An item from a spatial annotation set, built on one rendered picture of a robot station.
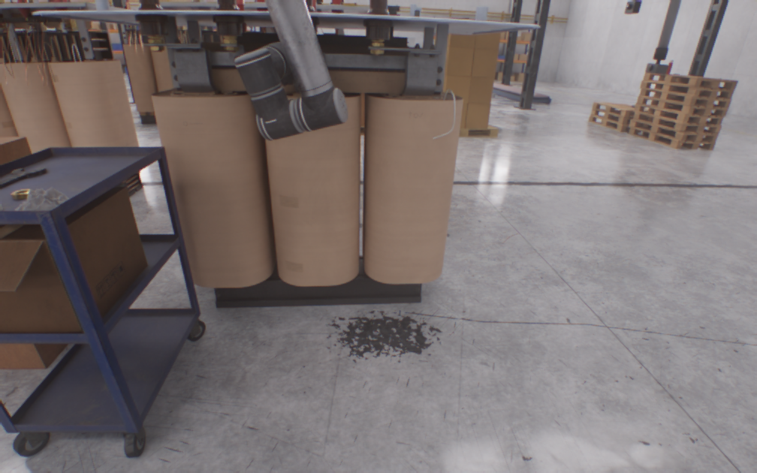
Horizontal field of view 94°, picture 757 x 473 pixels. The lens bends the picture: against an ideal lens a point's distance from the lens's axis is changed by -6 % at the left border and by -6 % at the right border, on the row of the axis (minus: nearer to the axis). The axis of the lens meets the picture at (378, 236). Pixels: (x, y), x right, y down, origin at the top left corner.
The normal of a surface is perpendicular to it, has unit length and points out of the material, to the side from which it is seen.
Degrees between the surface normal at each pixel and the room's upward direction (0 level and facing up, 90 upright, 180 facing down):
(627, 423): 0
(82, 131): 90
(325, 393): 0
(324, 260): 90
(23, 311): 90
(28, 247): 26
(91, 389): 0
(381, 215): 90
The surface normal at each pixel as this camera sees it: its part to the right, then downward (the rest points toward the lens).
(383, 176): -0.44, 0.39
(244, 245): 0.51, 0.40
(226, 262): 0.09, 0.45
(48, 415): 0.04, -0.90
